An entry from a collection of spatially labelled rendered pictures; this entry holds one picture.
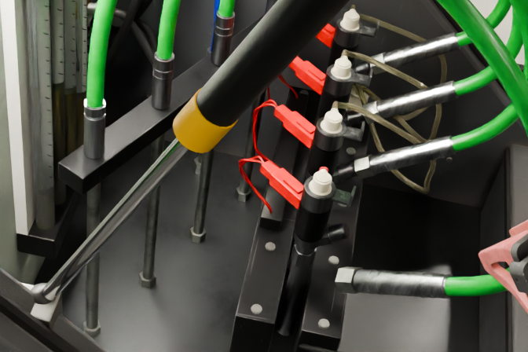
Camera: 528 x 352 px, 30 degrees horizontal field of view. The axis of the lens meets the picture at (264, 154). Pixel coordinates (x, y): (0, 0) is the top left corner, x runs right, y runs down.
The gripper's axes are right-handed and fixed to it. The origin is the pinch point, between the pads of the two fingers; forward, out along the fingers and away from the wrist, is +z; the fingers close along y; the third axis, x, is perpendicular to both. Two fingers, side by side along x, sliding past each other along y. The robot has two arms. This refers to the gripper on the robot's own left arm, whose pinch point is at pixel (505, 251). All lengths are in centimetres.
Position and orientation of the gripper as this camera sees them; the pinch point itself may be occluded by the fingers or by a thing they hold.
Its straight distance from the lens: 70.1
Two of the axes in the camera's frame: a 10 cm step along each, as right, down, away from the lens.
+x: 4.5, 8.7, 2.2
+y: -8.0, 5.0, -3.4
